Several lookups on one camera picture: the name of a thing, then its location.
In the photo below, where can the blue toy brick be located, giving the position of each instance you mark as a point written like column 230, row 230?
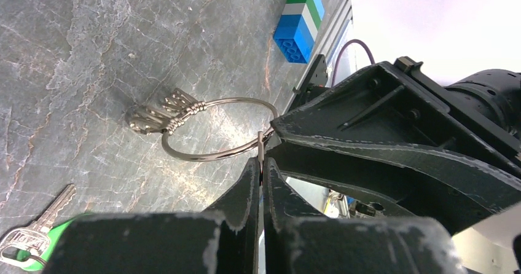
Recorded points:
column 297, row 29

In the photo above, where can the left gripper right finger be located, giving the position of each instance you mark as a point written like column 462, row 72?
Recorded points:
column 300, row 239

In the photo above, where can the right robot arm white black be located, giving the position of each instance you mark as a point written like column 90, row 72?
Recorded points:
column 417, row 157

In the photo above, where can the key with green tag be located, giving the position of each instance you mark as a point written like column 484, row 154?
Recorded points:
column 29, row 247

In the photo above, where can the keyring with bunch of keys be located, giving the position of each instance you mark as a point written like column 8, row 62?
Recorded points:
column 179, row 110

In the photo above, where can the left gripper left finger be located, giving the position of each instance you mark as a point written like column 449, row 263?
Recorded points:
column 220, row 239

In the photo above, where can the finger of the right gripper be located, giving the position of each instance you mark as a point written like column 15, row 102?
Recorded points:
column 456, row 201
column 396, row 104

